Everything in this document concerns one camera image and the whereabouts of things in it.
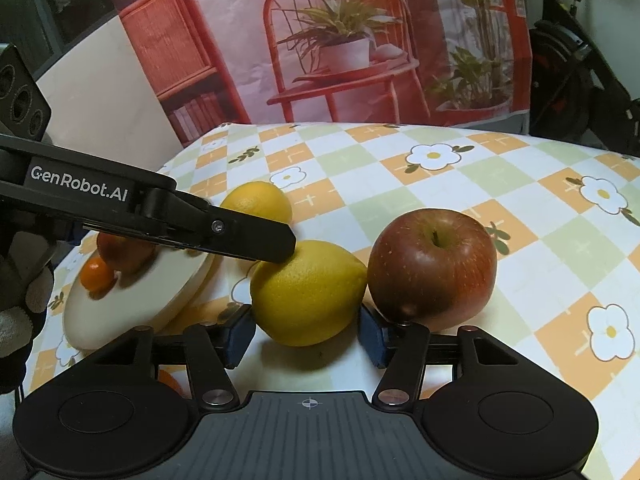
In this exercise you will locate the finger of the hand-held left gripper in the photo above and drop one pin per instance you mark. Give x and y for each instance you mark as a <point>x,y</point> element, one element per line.
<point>240,237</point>

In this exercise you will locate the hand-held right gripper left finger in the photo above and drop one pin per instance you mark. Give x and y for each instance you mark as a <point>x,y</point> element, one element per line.
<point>239,336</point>

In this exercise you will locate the person's left hand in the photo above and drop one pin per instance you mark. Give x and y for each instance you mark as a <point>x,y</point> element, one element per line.
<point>35,295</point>

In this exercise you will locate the bright red apple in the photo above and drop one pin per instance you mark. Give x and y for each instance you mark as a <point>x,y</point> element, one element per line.
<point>125,257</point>

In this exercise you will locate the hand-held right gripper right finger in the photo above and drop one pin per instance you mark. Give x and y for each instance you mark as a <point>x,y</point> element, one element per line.
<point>372,336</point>

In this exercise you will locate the dark red apple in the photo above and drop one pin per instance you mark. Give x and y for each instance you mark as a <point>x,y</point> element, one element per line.
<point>432,267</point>

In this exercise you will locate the beige plate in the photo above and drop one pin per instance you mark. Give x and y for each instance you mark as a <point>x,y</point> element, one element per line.
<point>150,300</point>

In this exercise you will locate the yellow lemon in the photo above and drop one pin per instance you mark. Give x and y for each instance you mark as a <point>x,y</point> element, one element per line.
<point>257,202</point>
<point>307,295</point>

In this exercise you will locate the black exercise bike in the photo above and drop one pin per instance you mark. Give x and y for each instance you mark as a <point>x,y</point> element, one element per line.
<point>565,75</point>

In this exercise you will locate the printed pink backdrop cloth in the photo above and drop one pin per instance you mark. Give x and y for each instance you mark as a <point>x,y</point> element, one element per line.
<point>325,10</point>

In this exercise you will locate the checkered floral tablecloth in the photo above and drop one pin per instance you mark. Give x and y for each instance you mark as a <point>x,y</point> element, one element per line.
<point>450,185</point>

